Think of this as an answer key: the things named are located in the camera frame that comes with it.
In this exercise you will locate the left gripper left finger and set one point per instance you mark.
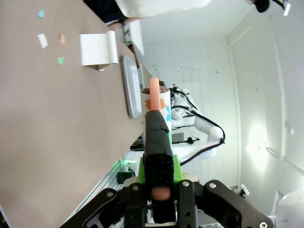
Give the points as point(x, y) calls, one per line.
point(109, 206)

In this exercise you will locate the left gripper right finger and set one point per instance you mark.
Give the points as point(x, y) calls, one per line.
point(213, 202)

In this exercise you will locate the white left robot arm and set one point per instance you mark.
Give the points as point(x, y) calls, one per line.
point(291, 209)

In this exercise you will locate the person's left forearm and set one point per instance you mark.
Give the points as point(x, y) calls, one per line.
point(130, 21)

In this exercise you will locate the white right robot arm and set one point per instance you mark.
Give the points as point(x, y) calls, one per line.
point(204, 126)

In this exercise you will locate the person's left hand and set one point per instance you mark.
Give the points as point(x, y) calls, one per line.
point(114, 25)

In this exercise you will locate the black box with green light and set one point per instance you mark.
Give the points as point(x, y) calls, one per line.
point(124, 177)

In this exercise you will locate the silver metal baking tray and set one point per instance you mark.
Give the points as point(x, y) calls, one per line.
point(131, 88)

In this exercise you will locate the green square paper scrap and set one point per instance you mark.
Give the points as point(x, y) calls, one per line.
point(60, 60)

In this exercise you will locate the white paper towel roll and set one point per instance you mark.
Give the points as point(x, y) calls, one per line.
point(95, 48)

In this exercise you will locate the orange paper scrap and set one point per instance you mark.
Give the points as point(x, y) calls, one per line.
point(62, 39)

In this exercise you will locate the white paper scrap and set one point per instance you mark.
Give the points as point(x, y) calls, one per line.
point(42, 40)

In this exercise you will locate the black wristwatch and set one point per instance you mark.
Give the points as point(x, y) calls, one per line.
point(123, 24)

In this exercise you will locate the person's dark trousers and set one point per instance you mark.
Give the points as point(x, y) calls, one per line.
point(104, 10)

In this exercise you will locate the black and white mounted device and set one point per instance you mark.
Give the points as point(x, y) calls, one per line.
point(263, 6)

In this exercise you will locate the blue paper scrap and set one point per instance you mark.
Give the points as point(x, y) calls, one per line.
point(41, 14)

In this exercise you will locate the aluminium table frame rail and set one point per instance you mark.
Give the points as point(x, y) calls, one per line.
point(104, 185)

